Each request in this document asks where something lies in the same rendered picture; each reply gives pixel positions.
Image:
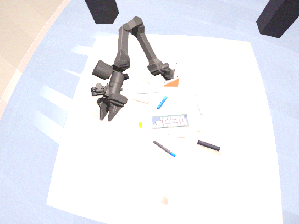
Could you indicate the white keyboard with letter keys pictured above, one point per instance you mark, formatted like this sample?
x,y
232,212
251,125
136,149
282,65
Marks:
x,y
170,121

